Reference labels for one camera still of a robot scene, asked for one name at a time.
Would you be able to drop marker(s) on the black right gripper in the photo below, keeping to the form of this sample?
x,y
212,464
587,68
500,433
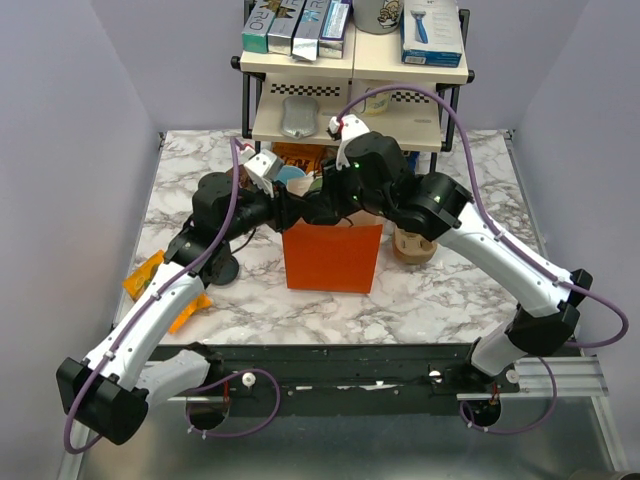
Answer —
x,y
331,195

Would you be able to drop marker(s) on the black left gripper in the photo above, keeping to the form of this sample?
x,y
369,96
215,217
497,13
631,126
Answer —
x,y
285,208

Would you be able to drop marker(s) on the orange paper gift bag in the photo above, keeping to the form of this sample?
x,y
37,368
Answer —
x,y
340,258

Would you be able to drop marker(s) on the black plastic cup lid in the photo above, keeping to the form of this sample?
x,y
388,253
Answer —
x,y
324,214

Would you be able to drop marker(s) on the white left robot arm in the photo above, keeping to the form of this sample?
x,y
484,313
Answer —
x,y
111,390

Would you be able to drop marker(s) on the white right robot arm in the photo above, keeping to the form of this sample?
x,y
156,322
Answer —
x,y
370,173

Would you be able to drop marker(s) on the light blue cup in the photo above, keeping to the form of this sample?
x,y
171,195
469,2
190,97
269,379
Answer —
x,y
289,172

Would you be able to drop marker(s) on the orange snack bag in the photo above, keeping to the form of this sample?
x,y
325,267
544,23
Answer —
x,y
307,157

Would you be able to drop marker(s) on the brown cardboard cup carrier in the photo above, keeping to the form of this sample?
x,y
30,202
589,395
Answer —
x,y
411,248

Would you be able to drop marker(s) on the white printed paper cup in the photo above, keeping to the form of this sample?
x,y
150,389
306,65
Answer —
x,y
373,105

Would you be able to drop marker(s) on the cream two-tier shelf rack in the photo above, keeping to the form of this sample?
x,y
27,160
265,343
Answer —
x,y
416,122

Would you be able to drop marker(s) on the purple white toothpaste box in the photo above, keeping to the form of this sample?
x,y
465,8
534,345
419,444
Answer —
x,y
333,33

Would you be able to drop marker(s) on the silver blue toothpaste box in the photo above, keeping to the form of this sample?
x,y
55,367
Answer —
x,y
306,39

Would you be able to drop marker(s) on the orange snack packet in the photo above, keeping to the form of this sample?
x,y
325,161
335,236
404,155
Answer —
x,y
138,281

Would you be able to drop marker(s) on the teal toothpaste box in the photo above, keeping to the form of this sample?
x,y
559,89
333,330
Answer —
x,y
257,26

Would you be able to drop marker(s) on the grey cartoon mug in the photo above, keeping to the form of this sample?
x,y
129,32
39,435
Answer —
x,y
377,16

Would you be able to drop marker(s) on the blue razor package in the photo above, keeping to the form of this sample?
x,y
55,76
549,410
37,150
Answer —
x,y
431,34

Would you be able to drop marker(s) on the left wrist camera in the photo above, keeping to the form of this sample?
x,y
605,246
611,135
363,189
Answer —
x,y
262,168

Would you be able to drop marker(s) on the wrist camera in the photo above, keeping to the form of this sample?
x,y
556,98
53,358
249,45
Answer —
x,y
344,130
262,168

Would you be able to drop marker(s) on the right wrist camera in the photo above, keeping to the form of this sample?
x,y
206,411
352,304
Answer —
x,y
344,130

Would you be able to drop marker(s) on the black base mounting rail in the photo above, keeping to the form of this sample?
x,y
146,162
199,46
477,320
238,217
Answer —
x,y
344,380

